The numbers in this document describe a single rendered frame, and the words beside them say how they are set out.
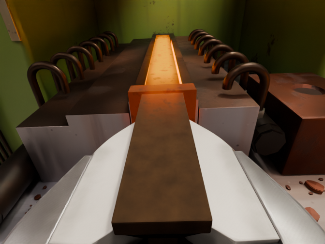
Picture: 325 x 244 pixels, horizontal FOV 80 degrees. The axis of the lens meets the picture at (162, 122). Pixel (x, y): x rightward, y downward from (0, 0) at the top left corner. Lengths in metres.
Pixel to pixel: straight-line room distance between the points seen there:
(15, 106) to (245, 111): 0.34
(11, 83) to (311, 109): 0.38
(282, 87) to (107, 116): 0.19
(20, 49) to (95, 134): 0.20
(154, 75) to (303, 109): 0.13
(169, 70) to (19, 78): 0.24
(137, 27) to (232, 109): 0.50
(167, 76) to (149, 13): 0.45
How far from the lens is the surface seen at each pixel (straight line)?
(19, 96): 0.37
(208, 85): 0.20
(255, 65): 0.18
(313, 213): 0.21
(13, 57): 0.35
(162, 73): 0.19
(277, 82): 0.27
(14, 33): 0.33
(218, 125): 0.17
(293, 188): 0.22
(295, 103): 0.22
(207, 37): 0.35
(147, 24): 0.62
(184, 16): 0.62
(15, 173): 0.22
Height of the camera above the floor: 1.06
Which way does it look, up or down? 31 degrees down
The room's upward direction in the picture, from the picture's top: 3 degrees counter-clockwise
